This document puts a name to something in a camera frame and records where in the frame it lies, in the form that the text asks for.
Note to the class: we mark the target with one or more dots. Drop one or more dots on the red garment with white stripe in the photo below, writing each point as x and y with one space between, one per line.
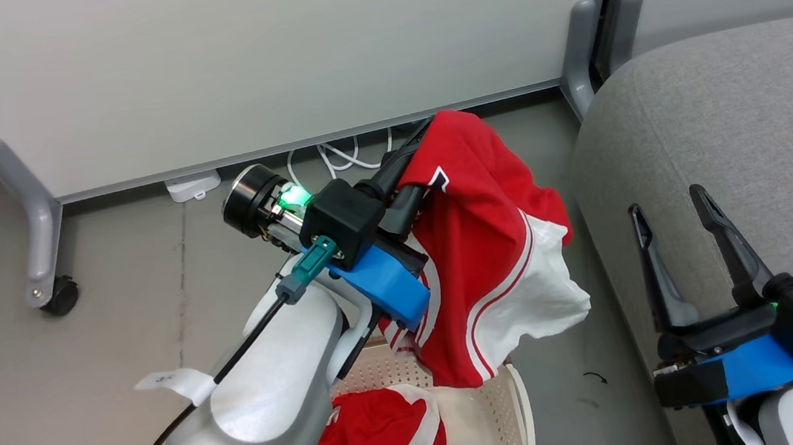
380 441

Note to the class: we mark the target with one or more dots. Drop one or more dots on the blue left camera mount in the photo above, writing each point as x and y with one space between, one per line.
388 283

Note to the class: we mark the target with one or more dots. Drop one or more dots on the black caster wheel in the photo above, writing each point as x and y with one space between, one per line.
61 296

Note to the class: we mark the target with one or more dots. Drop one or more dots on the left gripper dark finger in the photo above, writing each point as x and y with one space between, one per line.
406 210
383 172

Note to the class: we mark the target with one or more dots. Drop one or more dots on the grey fabric sofa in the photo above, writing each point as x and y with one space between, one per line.
745 138

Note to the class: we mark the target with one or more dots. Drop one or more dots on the wide white partition panel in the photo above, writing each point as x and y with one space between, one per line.
235 54

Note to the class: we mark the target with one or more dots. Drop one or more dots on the grey partition foot with caster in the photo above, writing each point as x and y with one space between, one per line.
29 212

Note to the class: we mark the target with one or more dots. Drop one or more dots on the red white sports jersey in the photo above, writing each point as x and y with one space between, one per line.
496 241

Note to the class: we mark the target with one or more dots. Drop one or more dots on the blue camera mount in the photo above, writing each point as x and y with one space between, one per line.
388 283
764 367

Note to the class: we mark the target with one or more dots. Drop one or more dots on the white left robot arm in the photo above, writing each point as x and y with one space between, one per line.
267 401

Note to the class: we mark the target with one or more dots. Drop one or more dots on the white power strip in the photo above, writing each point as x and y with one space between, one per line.
192 186

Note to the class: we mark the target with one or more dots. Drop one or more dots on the cream perforated laundry basket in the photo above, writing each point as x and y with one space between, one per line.
486 421

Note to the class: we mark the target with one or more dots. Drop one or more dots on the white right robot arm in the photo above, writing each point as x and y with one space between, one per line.
792 420

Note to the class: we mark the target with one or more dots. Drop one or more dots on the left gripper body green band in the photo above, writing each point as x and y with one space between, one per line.
252 198

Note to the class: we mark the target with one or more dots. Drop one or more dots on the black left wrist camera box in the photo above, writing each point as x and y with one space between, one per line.
344 221

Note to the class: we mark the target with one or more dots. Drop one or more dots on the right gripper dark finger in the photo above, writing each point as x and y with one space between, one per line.
736 251
660 274

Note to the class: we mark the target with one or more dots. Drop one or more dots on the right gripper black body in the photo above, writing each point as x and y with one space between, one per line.
715 332

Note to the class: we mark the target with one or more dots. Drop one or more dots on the blue right camera mount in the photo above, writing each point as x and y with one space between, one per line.
764 367

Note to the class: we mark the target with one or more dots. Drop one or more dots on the white tape label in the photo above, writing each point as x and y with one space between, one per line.
176 383

